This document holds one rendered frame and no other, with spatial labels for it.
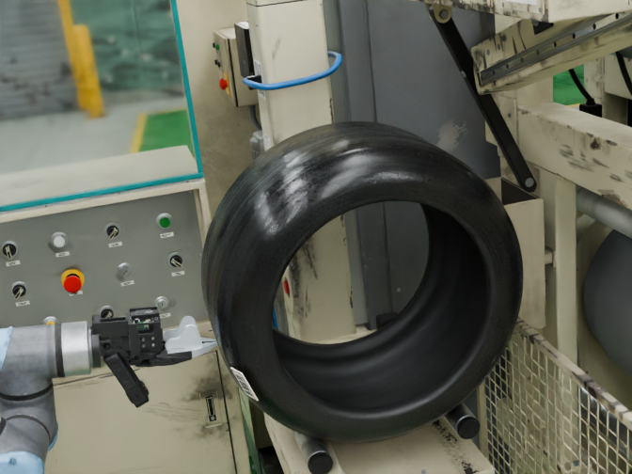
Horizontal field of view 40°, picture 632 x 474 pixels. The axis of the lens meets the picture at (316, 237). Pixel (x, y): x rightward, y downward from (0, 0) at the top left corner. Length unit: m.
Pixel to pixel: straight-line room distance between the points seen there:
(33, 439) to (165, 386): 0.75
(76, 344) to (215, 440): 0.84
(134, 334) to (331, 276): 0.51
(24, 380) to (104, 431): 0.73
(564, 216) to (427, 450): 0.58
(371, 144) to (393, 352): 0.54
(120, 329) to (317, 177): 0.42
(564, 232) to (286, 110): 0.66
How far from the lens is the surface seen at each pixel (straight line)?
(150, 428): 2.23
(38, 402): 1.54
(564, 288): 2.00
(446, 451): 1.76
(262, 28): 1.69
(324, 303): 1.86
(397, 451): 1.77
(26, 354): 1.50
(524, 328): 1.78
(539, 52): 1.50
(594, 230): 2.29
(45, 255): 2.09
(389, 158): 1.42
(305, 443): 1.61
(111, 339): 1.52
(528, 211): 1.88
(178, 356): 1.52
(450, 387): 1.58
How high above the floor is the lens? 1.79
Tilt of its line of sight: 20 degrees down
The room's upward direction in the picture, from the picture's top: 7 degrees counter-clockwise
